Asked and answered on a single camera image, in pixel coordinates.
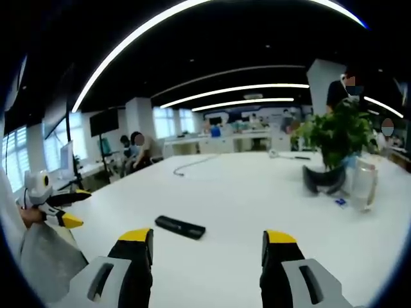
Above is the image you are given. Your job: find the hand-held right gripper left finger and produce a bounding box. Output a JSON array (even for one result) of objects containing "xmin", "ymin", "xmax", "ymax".
[{"xmin": 66, "ymin": 228, "xmax": 154, "ymax": 308}]

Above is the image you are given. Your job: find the person's grey trouser leg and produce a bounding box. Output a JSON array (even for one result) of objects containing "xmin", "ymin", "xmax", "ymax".
[{"xmin": 19, "ymin": 221, "xmax": 89, "ymax": 304}]

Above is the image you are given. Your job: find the white tool with black handle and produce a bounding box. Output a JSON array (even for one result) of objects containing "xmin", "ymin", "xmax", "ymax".
[{"xmin": 268, "ymin": 149, "xmax": 311, "ymax": 161}]

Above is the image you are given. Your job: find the black wall monitor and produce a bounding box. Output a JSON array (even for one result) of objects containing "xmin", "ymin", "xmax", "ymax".
[{"xmin": 89, "ymin": 108, "xmax": 120, "ymax": 138}]

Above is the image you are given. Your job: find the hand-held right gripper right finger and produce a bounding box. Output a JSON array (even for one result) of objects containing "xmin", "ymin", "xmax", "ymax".
[{"xmin": 259, "ymin": 229, "xmax": 357, "ymax": 308}]

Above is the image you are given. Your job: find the person's left hand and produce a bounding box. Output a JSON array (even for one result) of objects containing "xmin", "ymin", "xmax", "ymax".
[{"xmin": 19, "ymin": 207, "xmax": 48, "ymax": 229}]

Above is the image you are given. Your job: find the white desktop monitor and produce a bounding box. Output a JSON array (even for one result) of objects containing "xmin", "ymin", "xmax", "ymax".
[{"xmin": 58, "ymin": 140, "xmax": 75, "ymax": 180}]

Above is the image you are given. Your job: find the grey cable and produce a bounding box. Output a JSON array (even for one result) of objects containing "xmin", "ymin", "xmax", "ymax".
[{"xmin": 173, "ymin": 155, "xmax": 219, "ymax": 177}]

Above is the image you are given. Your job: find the green potted plant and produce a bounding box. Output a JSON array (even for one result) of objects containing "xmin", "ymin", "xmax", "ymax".
[{"xmin": 290, "ymin": 98, "xmax": 380, "ymax": 173}]

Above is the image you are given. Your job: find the black headset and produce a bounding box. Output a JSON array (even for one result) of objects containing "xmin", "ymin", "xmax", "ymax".
[{"xmin": 301, "ymin": 164, "xmax": 347, "ymax": 196}]

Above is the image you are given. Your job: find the white counter desk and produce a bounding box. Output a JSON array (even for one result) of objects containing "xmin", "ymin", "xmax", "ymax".
[{"xmin": 162, "ymin": 130, "xmax": 292, "ymax": 158}]

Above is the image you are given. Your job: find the black remote control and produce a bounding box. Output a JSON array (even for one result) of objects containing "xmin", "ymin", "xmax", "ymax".
[{"xmin": 154, "ymin": 215, "xmax": 206, "ymax": 240}]

